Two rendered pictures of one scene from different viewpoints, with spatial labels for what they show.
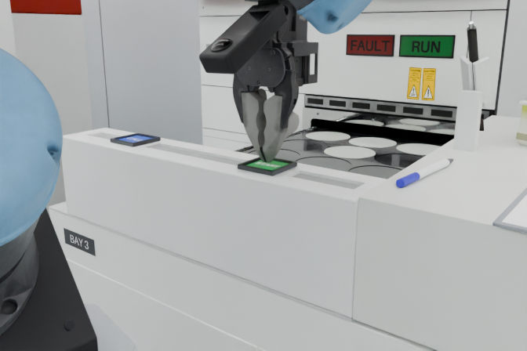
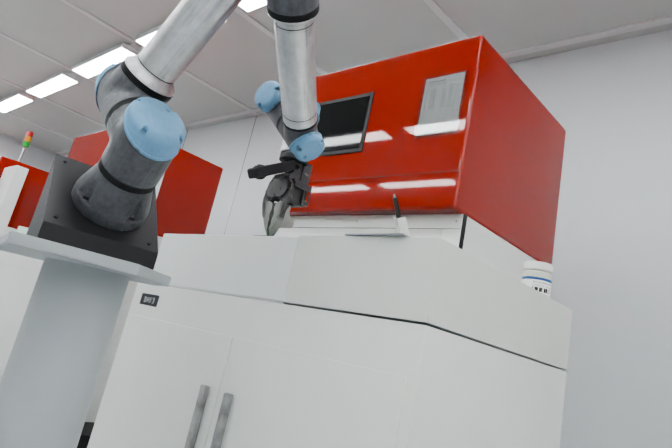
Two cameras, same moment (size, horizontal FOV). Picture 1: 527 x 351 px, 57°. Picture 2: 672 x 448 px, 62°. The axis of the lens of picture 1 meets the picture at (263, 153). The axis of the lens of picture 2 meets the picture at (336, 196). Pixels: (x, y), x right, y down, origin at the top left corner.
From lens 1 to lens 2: 0.84 m
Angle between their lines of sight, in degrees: 31
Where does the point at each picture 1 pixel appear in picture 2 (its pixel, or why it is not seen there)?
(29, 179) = (171, 139)
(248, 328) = (231, 326)
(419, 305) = (313, 283)
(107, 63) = not seen: hidden behind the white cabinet
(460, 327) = (326, 289)
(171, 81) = not seen: hidden behind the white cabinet
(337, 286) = (281, 284)
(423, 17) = (415, 232)
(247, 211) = (250, 254)
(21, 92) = (178, 122)
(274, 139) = (275, 222)
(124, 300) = (163, 332)
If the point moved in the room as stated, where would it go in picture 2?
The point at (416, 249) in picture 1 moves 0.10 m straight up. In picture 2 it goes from (316, 254) to (327, 207)
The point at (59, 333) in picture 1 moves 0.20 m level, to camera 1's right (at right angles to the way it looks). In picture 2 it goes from (144, 243) to (239, 262)
